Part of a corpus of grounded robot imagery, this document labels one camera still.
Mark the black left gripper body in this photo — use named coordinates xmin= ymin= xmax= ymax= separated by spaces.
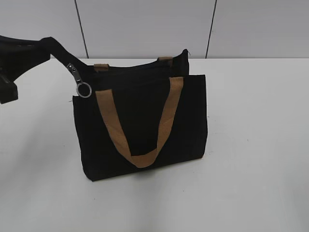
xmin=0 ymin=68 xmax=18 ymax=104

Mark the black canvas tote bag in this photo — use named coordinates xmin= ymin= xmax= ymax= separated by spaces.
xmin=39 ymin=37 xmax=208 ymax=181

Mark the metal zipper pull with ring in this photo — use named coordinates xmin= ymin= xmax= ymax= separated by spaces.
xmin=67 ymin=63 xmax=92 ymax=99

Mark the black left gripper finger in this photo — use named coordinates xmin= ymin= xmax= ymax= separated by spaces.
xmin=0 ymin=36 xmax=50 ymax=73

